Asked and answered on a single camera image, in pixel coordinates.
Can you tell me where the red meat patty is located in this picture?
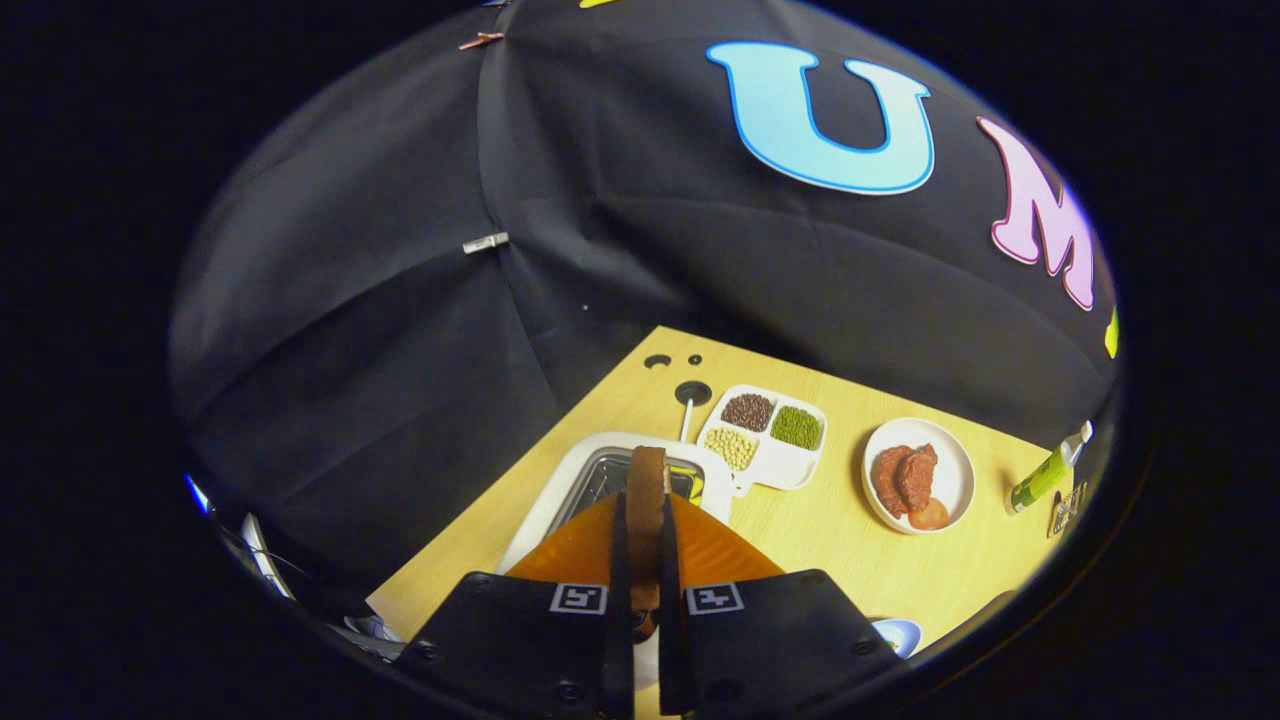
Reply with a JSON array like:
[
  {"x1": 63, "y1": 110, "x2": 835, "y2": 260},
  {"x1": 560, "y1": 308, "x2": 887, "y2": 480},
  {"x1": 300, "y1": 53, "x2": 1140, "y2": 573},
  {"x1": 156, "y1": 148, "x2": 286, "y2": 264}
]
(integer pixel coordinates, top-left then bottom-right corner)
[{"x1": 872, "y1": 443, "x2": 941, "y2": 519}]

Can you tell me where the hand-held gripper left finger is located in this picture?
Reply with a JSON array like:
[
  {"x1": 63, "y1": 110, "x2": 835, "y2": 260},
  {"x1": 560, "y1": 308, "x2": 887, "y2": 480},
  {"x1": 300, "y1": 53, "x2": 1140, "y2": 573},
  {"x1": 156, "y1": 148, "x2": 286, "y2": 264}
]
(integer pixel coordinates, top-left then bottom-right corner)
[{"x1": 395, "y1": 490, "x2": 637, "y2": 720}]

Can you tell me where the heap of pale beans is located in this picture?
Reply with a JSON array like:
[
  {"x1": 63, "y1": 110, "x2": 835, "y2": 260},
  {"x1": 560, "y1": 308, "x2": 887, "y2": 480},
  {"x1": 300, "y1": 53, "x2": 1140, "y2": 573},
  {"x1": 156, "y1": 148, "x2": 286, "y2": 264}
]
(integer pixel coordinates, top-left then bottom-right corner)
[{"x1": 705, "y1": 428, "x2": 758, "y2": 471}]

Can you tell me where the green label plastic bottle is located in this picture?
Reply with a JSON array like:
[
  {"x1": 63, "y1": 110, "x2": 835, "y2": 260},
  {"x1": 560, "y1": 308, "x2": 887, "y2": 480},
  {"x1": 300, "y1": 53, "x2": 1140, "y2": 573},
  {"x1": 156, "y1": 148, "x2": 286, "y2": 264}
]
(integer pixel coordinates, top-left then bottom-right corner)
[{"x1": 1005, "y1": 420, "x2": 1094, "y2": 516}]

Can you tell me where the heap of green beans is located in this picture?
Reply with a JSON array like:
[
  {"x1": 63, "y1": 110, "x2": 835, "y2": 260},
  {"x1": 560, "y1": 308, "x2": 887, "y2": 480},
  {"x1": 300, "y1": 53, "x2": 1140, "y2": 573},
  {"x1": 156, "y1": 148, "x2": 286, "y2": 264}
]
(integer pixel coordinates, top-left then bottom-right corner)
[{"x1": 770, "y1": 405, "x2": 823, "y2": 450}]

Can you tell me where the brown toast slice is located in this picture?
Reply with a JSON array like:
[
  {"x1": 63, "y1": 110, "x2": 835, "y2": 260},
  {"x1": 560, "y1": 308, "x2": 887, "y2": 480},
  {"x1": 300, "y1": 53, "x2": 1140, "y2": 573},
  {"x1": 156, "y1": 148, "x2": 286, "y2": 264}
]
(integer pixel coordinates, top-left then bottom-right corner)
[{"x1": 625, "y1": 446, "x2": 671, "y2": 641}]

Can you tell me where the white toaster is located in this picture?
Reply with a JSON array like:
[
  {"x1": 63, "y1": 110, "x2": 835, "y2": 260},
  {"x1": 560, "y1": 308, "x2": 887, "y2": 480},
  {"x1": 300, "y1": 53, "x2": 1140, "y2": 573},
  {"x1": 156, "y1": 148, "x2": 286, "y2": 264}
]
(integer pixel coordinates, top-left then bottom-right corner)
[{"x1": 497, "y1": 432, "x2": 736, "y2": 576}]

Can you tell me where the wire mesh basket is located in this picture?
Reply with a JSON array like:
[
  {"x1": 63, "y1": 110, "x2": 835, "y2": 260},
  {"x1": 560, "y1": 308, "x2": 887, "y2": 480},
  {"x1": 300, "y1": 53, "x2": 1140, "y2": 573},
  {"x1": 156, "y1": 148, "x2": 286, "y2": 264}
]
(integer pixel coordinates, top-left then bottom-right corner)
[{"x1": 1047, "y1": 482, "x2": 1089, "y2": 539}]

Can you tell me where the blue plate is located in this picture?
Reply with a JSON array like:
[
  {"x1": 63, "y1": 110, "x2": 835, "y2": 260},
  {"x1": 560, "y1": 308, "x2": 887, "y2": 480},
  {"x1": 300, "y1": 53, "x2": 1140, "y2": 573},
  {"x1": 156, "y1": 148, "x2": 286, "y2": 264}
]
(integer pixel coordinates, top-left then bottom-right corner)
[{"x1": 870, "y1": 618, "x2": 924, "y2": 659}]

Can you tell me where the white divided tray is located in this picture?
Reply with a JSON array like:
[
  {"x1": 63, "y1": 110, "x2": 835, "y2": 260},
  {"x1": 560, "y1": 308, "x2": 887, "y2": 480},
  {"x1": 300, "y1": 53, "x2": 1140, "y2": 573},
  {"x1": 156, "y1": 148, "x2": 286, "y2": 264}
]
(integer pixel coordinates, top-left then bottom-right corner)
[{"x1": 697, "y1": 385, "x2": 828, "y2": 498}]

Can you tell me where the heap of brown beans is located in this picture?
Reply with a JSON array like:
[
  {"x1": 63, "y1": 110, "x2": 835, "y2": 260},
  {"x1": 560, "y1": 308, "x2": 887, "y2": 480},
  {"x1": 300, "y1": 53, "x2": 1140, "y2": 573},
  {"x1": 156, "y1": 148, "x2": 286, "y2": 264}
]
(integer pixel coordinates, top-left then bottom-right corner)
[{"x1": 722, "y1": 393, "x2": 776, "y2": 432}]

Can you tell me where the cream round plate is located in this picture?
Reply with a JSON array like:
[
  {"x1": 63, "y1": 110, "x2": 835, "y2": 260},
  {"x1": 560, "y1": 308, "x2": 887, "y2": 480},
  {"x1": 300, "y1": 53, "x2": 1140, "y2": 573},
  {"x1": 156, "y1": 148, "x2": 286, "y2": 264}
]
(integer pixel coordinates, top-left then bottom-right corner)
[{"x1": 862, "y1": 417, "x2": 976, "y2": 536}]

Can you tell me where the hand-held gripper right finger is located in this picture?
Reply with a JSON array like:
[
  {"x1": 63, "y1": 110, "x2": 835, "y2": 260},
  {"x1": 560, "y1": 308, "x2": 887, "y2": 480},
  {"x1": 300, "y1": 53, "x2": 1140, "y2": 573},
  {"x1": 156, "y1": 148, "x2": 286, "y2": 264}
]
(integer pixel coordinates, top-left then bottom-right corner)
[{"x1": 655, "y1": 490, "x2": 907, "y2": 720}]

